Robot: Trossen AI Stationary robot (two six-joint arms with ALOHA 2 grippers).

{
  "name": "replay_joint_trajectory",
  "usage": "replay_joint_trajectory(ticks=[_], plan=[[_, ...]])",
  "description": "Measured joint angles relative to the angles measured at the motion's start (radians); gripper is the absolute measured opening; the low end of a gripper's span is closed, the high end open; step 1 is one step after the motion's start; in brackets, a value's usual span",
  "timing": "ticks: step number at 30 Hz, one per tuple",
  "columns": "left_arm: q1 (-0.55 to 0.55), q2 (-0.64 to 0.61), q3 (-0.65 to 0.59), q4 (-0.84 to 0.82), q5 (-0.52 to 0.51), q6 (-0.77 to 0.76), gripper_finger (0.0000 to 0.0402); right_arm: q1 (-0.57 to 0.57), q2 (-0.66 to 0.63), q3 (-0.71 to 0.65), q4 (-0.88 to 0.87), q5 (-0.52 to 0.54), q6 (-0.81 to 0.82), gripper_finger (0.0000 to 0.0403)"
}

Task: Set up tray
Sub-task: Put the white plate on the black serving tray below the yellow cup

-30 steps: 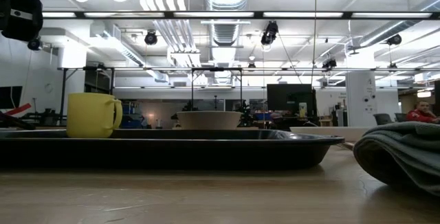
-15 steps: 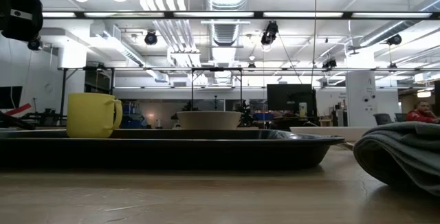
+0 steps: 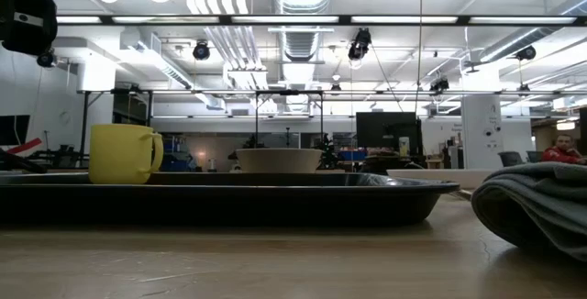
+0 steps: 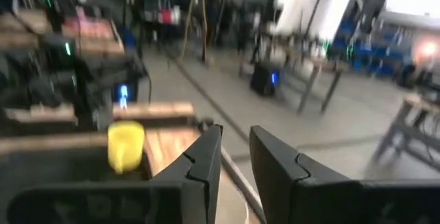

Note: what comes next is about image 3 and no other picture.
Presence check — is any white ceramic bowl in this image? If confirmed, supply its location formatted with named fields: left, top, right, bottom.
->
left=234, top=147, right=325, bottom=174

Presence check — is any white ceramic plate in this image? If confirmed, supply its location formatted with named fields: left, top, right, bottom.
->
left=386, top=168, right=502, bottom=192

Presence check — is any yellow ceramic mug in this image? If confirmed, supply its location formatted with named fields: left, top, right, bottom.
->
left=88, top=123, right=165, bottom=185

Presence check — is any grey cloth napkin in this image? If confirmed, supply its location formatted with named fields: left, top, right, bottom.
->
left=471, top=161, right=587, bottom=263

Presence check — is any black plastic serving tray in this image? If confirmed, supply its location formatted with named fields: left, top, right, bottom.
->
left=0, top=172, right=461, bottom=227

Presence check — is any black overhead light bar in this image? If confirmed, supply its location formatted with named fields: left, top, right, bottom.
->
left=54, top=13, right=587, bottom=27

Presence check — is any white square pillar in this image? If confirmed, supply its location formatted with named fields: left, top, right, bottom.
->
left=460, top=94, right=504, bottom=171

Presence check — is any grey office chair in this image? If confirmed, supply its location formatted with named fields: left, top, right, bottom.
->
left=498, top=150, right=525, bottom=168

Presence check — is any person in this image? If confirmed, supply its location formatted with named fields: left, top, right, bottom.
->
left=540, top=133, right=587, bottom=166

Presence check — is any small dark monitor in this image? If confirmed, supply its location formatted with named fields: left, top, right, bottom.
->
left=0, top=114, right=31, bottom=147

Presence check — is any black metal background frame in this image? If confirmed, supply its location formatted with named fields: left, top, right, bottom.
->
left=254, top=89, right=325, bottom=149
left=80, top=88, right=155, bottom=167

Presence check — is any black hanging camera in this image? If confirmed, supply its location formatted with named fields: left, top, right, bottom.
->
left=36, top=49, right=57, bottom=69
left=429, top=77, right=450, bottom=94
left=347, top=28, right=372, bottom=61
left=192, top=40, right=211, bottom=61
left=515, top=45, right=537, bottom=61

